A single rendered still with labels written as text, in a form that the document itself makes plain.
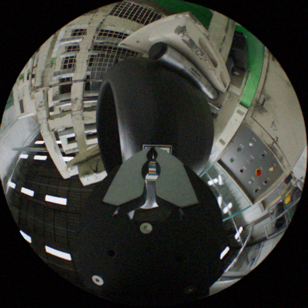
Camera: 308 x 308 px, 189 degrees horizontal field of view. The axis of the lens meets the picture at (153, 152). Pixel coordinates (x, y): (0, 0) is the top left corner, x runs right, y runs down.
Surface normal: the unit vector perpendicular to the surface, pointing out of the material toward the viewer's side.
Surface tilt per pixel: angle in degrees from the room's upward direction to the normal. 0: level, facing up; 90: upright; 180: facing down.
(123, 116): 97
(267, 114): 90
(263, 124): 90
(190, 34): 90
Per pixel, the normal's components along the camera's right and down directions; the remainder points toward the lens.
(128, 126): -0.64, 0.22
